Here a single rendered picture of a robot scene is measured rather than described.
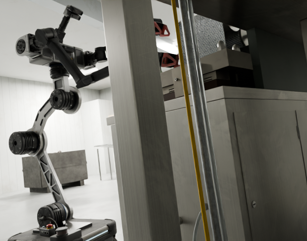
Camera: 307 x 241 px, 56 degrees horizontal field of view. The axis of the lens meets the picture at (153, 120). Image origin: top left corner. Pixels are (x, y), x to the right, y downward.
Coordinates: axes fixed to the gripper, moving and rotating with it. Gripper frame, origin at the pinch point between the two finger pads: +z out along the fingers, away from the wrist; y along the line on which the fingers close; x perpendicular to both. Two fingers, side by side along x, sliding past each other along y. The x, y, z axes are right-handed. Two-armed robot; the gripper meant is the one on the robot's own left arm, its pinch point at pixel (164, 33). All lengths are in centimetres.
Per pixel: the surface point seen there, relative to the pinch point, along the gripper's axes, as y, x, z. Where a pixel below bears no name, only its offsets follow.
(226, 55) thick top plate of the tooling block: 25, 8, 57
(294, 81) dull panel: -27, 4, 61
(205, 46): 5.3, 4.7, 32.4
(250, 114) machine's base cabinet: 16, -6, 71
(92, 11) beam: -118, -45, -285
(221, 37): 5.3, 10.6, 38.2
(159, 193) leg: 79, -6, 94
